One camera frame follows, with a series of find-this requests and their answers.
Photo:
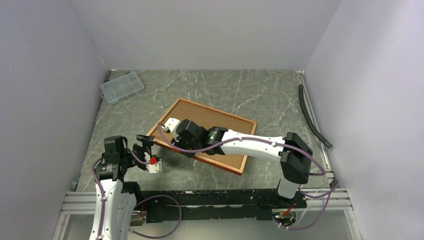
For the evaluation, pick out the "clear plastic compartment box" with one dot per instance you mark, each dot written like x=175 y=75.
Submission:
x=122 y=87

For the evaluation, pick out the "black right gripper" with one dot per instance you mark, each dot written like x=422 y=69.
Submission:
x=178 y=142

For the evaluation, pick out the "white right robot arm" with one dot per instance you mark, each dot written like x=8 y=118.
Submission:
x=290 y=151

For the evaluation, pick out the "orange wooden picture frame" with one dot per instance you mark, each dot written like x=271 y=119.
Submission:
x=238 y=165

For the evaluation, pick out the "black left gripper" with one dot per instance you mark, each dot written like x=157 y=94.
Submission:
x=147 y=142

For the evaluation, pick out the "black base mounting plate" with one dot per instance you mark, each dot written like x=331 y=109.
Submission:
x=172 y=205

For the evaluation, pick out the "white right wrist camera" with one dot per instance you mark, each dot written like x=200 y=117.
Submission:
x=171 y=125

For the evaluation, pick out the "brown cardboard backing board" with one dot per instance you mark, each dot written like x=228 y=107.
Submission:
x=205 y=116

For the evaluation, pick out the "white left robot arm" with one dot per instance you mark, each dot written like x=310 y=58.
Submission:
x=115 y=198

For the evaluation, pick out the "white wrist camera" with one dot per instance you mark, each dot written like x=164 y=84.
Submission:
x=155 y=165
x=171 y=125

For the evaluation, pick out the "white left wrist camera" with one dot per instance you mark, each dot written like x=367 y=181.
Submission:
x=155 y=165

